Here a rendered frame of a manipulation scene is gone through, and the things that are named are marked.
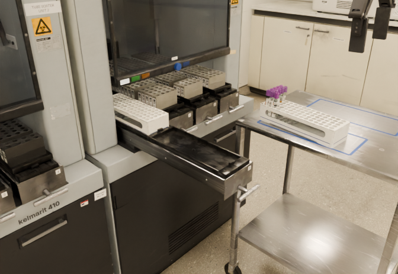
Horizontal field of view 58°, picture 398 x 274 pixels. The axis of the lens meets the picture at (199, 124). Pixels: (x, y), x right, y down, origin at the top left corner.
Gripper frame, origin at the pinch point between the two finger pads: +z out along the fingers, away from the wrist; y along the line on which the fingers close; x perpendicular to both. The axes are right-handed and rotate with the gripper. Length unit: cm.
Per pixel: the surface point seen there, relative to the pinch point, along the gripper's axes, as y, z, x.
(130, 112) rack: -14, 31, 73
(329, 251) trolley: 30, 93, 13
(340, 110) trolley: 48, 39, 22
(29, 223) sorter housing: -58, 50, 68
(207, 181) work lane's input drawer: -18, 41, 33
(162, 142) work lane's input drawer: -16, 36, 54
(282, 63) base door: 218, 82, 146
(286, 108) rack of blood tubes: 23, 32, 32
